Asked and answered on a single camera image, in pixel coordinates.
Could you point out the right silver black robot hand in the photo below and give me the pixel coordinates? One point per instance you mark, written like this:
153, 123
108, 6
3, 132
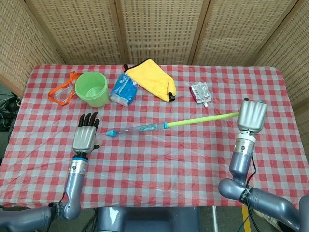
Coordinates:
252, 116

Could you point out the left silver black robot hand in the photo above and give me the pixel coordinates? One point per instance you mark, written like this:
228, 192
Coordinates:
84, 139

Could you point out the toy water squirter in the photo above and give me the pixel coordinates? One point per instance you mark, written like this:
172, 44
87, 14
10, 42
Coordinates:
154, 126

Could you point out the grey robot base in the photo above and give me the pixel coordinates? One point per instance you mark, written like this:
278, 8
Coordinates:
147, 220

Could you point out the green plastic bucket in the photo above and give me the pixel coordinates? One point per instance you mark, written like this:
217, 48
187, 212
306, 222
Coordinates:
93, 90

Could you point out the white red drink pouch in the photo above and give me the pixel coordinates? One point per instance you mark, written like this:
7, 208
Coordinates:
200, 91

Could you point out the blue tissue pack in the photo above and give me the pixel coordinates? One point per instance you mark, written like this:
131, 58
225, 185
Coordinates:
124, 90

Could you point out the red white checkered tablecloth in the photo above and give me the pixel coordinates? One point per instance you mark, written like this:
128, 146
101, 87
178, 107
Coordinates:
154, 174

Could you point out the yellow cloth black trim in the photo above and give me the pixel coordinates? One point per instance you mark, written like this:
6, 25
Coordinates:
154, 78

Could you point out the woven bamboo folding screen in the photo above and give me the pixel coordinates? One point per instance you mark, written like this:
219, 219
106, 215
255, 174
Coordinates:
159, 29

